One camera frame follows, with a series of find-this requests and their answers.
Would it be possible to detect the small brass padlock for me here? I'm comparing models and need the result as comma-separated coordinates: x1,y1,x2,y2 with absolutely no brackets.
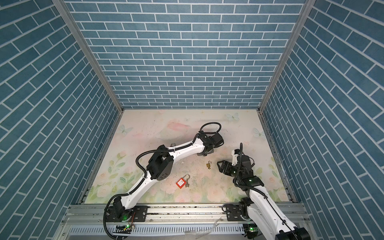
206,161,212,170

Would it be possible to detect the red padlock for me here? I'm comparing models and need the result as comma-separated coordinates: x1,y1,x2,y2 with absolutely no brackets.
176,174,190,189

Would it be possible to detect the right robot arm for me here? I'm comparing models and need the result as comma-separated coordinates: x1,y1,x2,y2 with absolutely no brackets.
217,152,311,240

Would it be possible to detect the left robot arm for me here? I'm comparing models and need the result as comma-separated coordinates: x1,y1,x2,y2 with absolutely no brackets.
109,131,224,213

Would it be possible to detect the right controller board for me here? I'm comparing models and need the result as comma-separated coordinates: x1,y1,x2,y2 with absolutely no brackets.
242,224,261,240

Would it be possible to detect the controller board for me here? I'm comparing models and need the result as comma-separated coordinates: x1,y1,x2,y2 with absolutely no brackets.
113,225,134,235
242,224,261,240

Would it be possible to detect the left controller board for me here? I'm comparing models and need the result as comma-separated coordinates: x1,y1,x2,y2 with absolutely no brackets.
113,225,134,235

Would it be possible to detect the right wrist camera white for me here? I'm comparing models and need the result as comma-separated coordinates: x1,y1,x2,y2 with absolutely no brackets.
231,149,241,166

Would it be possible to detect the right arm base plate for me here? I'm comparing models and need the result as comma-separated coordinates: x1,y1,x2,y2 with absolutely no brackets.
222,204,252,222

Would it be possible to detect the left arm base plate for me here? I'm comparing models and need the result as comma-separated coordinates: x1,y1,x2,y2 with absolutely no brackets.
104,206,148,223

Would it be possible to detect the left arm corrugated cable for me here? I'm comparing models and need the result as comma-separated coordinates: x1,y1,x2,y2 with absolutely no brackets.
103,121,223,240

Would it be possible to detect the right corner aluminium post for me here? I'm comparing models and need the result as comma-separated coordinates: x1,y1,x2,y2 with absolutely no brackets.
259,0,316,113

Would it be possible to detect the corner aluminium post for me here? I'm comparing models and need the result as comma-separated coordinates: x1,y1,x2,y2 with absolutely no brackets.
259,0,316,113
52,0,124,114

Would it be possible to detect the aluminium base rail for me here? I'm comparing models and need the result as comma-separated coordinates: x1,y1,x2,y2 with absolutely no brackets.
56,203,319,240

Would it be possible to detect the left corner aluminium post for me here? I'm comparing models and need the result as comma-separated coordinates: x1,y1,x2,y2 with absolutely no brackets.
52,0,124,114

